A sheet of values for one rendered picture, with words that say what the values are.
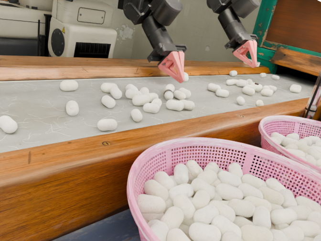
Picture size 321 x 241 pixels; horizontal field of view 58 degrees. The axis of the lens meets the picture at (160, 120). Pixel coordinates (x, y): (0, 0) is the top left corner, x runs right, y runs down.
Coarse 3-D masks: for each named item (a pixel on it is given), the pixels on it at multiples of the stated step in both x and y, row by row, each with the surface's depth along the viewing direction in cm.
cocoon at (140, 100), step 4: (136, 96) 56; (140, 96) 57; (144, 96) 57; (132, 100) 57; (136, 100) 56; (140, 100) 56; (144, 100) 57; (148, 100) 58; (136, 104) 57; (140, 104) 57
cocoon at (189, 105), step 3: (183, 99) 61; (183, 102) 60; (186, 102) 60; (189, 102) 60; (192, 102) 60; (186, 105) 60; (189, 105) 60; (192, 105) 60; (183, 108) 60; (186, 108) 60; (189, 108) 60; (192, 108) 60
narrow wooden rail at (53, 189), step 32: (160, 128) 43; (192, 128) 45; (224, 128) 48; (256, 128) 56; (0, 160) 28; (32, 160) 29; (64, 160) 30; (96, 160) 32; (128, 160) 35; (0, 192) 25; (32, 192) 28; (64, 192) 30; (96, 192) 33; (0, 224) 27; (32, 224) 29; (64, 224) 32
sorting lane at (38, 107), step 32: (0, 96) 49; (32, 96) 52; (64, 96) 55; (96, 96) 58; (160, 96) 66; (192, 96) 72; (256, 96) 85; (288, 96) 93; (0, 128) 39; (32, 128) 41; (64, 128) 42; (96, 128) 44; (128, 128) 47
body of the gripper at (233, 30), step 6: (228, 24) 91; (234, 24) 90; (240, 24) 90; (228, 30) 91; (234, 30) 90; (240, 30) 89; (228, 36) 92; (234, 36) 90; (240, 36) 86; (252, 36) 91; (228, 42) 89; (234, 42) 90; (234, 48) 93
